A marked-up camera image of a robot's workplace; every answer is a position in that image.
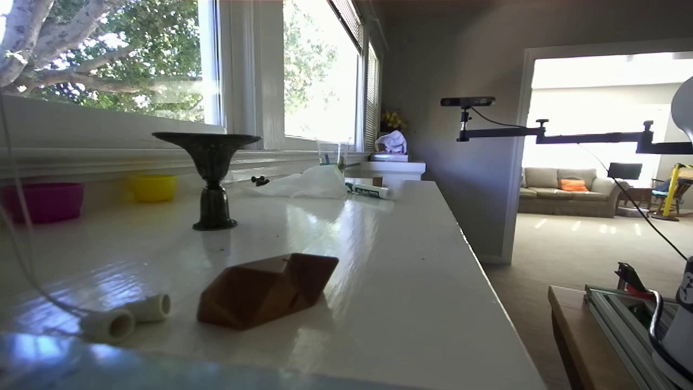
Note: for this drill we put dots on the small black clip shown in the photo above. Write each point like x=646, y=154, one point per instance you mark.
x=261, y=180

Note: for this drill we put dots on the crumpled clear plastic sheet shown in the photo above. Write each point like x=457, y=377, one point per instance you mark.
x=322, y=180

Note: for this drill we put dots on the white cord pull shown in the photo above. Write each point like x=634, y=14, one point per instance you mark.
x=153, y=309
x=114, y=325

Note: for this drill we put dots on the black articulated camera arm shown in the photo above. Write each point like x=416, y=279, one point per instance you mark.
x=641, y=139

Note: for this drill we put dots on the green whiteboard marker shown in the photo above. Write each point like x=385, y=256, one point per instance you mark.
x=367, y=188

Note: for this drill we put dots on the orange cushion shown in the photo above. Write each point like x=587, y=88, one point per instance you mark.
x=573, y=185

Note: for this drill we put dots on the magenta plastic bowl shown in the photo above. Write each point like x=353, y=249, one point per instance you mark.
x=49, y=202

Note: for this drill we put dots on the brown wooden polyhedron block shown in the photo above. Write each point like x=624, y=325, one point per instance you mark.
x=261, y=291

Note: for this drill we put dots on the wooden side table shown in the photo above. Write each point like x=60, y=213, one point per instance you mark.
x=586, y=352

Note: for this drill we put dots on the yellow plastic bowl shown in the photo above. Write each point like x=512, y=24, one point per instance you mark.
x=153, y=188

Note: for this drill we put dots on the beige sofa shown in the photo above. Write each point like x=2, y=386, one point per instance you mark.
x=540, y=193

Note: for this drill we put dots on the white cord pull far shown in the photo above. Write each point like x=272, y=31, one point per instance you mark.
x=153, y=309

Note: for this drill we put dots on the white cord pull near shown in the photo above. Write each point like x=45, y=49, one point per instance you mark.
x=114, y=325

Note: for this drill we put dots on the white folded cloth figure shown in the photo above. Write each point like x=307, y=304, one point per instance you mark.
x=390, y=142

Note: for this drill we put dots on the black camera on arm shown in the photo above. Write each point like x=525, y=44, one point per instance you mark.
x=469, y=103

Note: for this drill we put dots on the dark metal goblet stand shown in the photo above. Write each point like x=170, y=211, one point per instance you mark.
x=211, y=157

